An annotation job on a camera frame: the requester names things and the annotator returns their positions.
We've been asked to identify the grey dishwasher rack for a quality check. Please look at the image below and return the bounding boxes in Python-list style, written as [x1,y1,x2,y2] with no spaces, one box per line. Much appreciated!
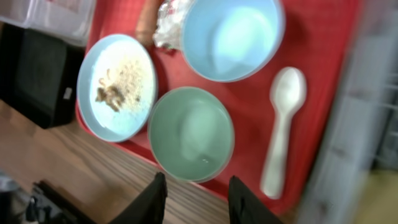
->
[297,1,397,224]

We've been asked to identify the clear plastic bin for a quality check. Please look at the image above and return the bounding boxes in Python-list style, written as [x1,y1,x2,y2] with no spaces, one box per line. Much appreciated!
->
[1,0,96,47]

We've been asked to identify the foil wrapper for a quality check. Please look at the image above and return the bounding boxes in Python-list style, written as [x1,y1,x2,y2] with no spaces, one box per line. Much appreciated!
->
[153,0,195,50]

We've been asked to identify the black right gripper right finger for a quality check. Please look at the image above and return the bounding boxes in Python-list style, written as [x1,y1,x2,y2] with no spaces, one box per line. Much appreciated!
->
[228,175,282,224]

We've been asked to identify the light green bowl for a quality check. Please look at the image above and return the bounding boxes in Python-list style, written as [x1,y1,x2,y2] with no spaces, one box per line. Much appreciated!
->
[148,86,235,183]

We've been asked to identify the light blue plate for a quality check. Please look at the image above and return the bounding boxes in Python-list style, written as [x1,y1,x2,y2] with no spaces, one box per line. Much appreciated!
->
[76,34,158,142]

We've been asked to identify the orange carrot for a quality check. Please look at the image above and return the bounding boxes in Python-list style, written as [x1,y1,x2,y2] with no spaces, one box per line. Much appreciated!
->
[135,0,163,48]

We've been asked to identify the light blue bowl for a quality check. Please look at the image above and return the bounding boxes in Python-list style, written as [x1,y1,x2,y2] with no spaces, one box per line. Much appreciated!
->
[180,0,286,82]

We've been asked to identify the food scraps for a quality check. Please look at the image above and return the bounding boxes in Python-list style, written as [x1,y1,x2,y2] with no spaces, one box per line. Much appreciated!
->
[95,60,145,113]

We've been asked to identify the black waste bin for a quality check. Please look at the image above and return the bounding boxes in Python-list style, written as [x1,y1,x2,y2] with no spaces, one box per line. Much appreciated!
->
[1,24,85,129]

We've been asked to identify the white plastic spoon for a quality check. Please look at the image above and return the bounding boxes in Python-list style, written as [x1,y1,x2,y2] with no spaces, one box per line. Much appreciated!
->
[260,67,307,200]

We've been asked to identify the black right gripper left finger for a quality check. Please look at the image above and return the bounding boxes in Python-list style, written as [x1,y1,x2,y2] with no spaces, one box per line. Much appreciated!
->
[110,172,167,224]

